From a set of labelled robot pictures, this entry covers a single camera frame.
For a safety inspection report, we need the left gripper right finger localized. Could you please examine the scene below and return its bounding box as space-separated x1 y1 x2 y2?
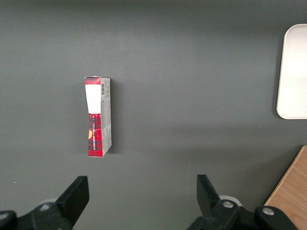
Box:
187 174 256 230

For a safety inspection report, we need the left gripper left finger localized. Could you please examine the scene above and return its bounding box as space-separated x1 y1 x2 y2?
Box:
16 175 90 230

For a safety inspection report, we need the beige rectangular tray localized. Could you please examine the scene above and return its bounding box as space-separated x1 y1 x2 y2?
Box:
276 23 307 120

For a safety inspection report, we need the wooden drawer cabinet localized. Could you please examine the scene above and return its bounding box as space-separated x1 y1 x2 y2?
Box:
263 145 307 230

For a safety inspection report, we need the red plaid carton box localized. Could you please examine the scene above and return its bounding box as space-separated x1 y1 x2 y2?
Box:
84 76 113 159

